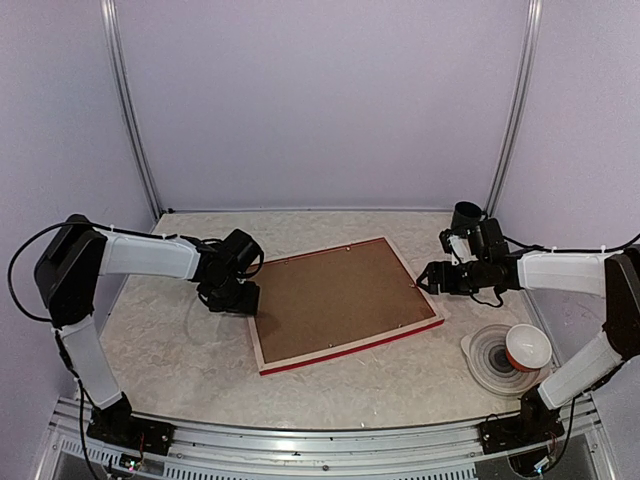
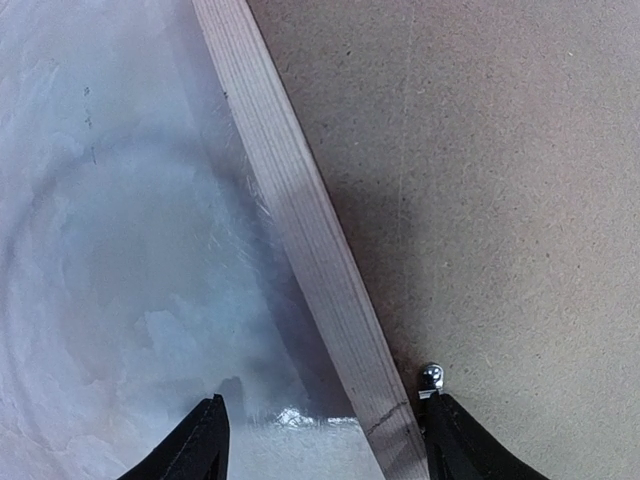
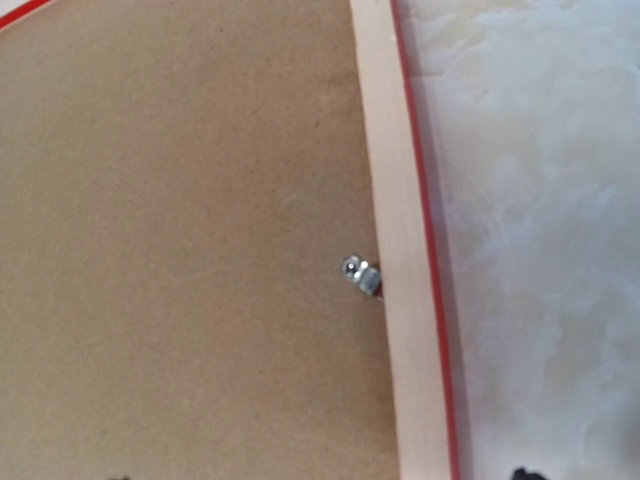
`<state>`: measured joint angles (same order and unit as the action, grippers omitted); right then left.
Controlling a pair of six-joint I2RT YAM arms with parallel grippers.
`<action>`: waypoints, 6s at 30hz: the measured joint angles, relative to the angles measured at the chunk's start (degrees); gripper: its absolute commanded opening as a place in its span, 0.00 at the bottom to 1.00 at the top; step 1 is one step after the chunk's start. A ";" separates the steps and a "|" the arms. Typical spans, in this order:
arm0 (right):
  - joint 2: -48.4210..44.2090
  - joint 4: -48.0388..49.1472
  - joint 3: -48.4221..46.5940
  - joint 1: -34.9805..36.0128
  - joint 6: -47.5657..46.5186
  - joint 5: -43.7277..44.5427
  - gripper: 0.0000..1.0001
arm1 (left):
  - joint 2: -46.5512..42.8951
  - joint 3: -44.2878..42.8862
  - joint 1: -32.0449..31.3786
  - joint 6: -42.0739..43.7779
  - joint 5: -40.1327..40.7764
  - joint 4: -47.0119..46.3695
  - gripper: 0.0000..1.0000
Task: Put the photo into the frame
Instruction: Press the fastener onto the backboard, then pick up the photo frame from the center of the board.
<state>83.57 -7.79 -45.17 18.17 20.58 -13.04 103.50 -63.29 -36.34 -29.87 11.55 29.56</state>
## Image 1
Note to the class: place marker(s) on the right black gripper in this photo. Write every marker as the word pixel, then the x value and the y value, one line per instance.
pixel 447 284

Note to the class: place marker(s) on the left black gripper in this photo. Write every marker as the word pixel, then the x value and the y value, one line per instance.
pixel 249 304

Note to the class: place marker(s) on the brown backing board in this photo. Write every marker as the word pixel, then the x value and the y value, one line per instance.
pixel 340 300

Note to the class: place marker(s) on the red wooden picture frame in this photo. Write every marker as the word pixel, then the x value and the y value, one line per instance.
pixel 350 345

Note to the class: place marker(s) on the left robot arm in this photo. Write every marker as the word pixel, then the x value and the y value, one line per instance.
pixel 81 253

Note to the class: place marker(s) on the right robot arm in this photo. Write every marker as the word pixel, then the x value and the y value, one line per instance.
pixel 587 297

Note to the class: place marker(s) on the dark green mug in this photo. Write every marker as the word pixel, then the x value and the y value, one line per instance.
pixel 466 215

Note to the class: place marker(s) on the clear glass plate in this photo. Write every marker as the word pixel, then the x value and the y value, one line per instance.
pixel 486 357

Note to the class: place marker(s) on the white orange bowl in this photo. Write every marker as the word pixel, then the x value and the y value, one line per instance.
pixel 528 348

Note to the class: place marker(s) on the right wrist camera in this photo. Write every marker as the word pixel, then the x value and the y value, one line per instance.
pixel 457 246

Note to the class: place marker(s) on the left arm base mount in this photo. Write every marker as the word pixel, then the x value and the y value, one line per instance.
pixel 139 434

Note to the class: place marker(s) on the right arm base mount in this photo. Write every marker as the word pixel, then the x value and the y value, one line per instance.
pixel 509 433

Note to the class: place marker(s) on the front aluminium rail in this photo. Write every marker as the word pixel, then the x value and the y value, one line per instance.
pixel 202 450

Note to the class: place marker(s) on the right aluminium post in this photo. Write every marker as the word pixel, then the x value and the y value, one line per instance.
pixel 518 104

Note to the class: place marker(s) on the aluminium post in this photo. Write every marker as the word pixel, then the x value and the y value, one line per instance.
pixel 518 104
pixel 125 99

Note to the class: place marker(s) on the left aluminium post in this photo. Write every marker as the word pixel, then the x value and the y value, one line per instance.
pixel 125 99

